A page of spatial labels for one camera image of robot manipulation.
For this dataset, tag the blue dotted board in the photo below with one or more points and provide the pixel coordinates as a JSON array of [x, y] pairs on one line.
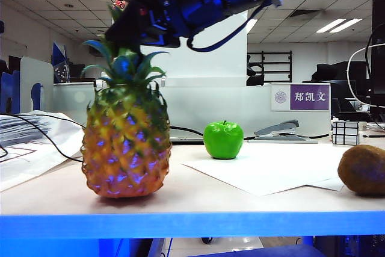
[[61, 70]]

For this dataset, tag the white board panel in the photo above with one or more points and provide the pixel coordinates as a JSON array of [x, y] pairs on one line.
[[210, 64]]

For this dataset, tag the brown fuzzy kiwi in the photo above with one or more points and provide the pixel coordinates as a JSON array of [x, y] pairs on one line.
[[364, 169]]

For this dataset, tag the black monitor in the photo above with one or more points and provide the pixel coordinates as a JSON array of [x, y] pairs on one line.
[[379, 43]]

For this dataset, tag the printed white paper sheet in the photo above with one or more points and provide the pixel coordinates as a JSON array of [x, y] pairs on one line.
[[36, 154]]

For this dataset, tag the white paper sheet underneath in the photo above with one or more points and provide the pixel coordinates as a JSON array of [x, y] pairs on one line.
[[331, 184]]

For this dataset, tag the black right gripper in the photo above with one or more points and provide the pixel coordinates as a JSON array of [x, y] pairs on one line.
[[164, 25]]

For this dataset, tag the distant ceiling light strip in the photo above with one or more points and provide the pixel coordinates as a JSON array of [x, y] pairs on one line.
[[347, 25], [331, 26]]

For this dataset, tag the silver partition clip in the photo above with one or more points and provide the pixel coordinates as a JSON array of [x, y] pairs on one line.
[[163, 82]]

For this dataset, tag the black office chair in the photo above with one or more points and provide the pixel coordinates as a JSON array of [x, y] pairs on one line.
[[254, 81]]

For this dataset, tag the person in dark clothing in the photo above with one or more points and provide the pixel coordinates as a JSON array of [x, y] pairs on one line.
[[328, 72]]

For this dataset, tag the white file holder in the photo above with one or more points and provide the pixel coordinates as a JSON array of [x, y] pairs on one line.
[[33, 70]]

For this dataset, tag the green plastic apple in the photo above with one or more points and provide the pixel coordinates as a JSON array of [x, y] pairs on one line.
[[224, 141]]

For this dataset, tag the red hanging ornament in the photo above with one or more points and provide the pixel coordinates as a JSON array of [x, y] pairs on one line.
[[120, 4]]

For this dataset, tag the plastic pineapple with green crown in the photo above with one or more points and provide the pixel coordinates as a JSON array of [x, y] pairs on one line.
[[126, 148]]

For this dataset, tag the large white paper sheet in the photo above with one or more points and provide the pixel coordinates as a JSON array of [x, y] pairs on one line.
[[270, 166]]

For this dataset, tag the grey stapler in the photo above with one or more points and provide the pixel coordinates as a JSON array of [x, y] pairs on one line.
[[279, 132]]

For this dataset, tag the purple and white name plate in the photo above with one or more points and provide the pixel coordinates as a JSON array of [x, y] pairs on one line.
[[309, 97]]

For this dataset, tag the silver mirror cube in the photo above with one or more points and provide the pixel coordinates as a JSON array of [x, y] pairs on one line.
[[346, 133]]

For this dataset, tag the frosted glass desk partition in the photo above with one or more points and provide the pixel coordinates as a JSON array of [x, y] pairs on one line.
[[192, 106]]

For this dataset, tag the blue file holder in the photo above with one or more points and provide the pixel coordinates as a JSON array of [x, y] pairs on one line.
[[10, 88]]

